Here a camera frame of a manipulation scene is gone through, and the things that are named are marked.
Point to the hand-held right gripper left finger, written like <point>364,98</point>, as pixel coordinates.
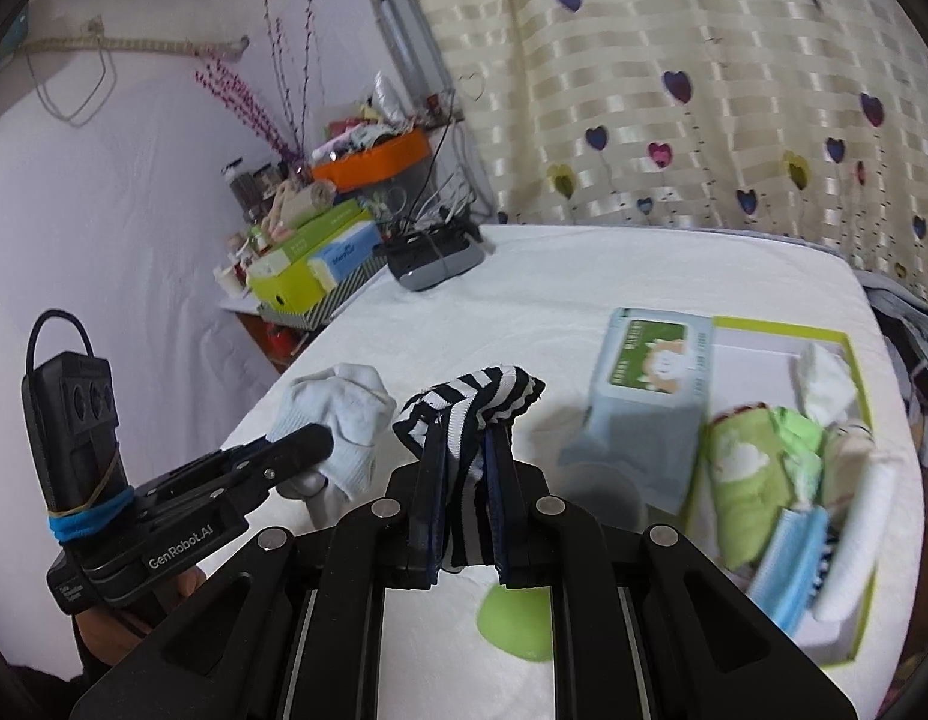
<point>432,532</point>

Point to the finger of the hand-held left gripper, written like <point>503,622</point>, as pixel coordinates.
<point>299,444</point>
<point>261,487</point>

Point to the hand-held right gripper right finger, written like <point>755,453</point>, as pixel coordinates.
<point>500,525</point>

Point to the black white striped sock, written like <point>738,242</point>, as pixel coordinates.
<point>479,397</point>
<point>826,551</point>

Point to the green rabbit print sock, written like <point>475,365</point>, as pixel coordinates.
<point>741,480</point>

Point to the blue face mask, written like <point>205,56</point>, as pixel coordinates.
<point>794,570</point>

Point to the green plastic bag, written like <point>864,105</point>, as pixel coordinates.
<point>803,457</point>

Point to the yellow-green cardboard box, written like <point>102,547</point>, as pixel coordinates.
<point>756,345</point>

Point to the cream red-trimmed sock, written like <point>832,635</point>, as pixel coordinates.
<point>869,510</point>

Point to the person's left hand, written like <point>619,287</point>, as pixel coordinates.
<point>115,634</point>

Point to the green plastic jar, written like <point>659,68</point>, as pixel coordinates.
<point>520,622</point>

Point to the side table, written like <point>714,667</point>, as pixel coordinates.
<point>269,330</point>

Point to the green file box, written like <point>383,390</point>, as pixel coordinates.
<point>284,277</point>

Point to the light blue wet wipes pack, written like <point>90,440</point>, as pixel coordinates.
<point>644,420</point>

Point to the blue white carton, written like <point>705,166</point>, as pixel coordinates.
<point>344,255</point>

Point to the black grey headset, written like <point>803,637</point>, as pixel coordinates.
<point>434,259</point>

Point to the rolled cream mat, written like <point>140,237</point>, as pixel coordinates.
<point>306,202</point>

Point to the dark glass jar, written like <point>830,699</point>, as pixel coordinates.
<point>246,184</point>

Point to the orange storage box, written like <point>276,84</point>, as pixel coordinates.
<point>374,161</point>

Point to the pink dried flower branches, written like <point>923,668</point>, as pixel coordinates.
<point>261,105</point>

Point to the grey cloth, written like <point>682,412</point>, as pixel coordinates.
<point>903,330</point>

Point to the cream heart print curtain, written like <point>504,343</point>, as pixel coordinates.
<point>696,30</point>

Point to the window frame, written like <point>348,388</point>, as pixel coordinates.
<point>404,15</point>

